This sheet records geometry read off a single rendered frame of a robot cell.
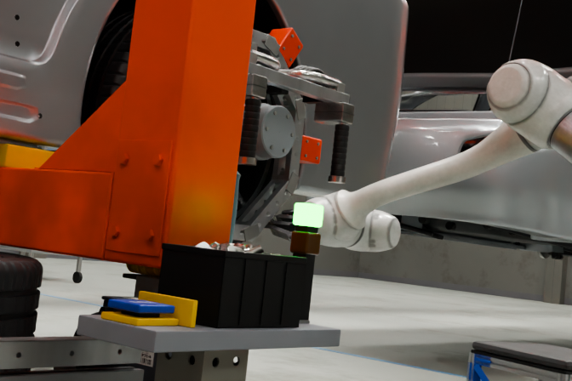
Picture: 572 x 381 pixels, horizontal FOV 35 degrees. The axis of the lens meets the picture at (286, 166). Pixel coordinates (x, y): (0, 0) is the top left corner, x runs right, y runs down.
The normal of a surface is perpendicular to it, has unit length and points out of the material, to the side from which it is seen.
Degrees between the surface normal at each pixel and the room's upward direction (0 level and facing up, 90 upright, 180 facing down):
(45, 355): 90
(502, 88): 85
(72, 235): 90
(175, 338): 90
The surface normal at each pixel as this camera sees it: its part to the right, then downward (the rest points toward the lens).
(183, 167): 0.77, 0.03
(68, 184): -0.63, -0.13
